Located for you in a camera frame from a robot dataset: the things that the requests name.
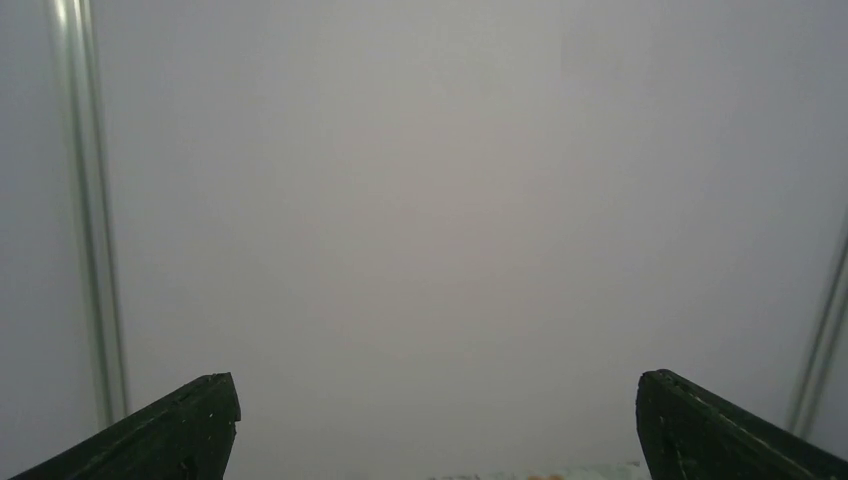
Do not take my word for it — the aluminium frame post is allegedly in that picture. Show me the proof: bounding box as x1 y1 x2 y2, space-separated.
45 1 129 428
787 217 847 439

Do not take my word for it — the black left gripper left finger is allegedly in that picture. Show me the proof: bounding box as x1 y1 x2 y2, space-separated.
15 372 241 479

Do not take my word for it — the left aluminium frame post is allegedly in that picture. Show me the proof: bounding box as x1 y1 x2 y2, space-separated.
45 1 129 428

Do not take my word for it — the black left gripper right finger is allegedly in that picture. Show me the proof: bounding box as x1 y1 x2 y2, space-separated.
635 369 847 479

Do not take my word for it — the right aluminium frame post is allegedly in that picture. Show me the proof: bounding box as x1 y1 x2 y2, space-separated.
787 217 847 439

